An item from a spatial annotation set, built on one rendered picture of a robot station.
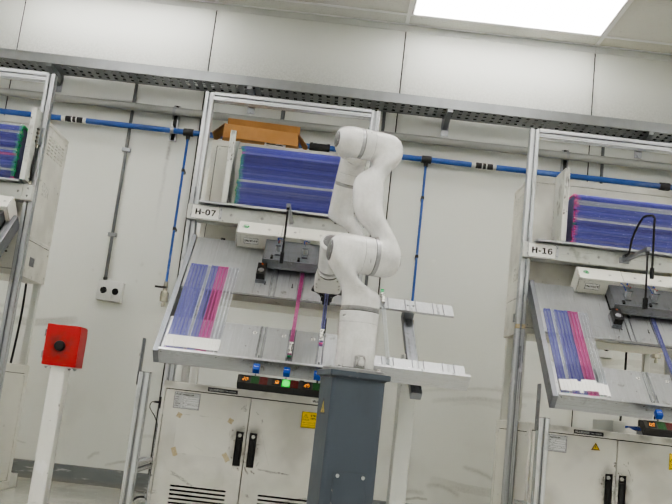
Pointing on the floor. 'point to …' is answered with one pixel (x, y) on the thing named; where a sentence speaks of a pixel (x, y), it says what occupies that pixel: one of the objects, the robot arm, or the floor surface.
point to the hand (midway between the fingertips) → (326, 298)
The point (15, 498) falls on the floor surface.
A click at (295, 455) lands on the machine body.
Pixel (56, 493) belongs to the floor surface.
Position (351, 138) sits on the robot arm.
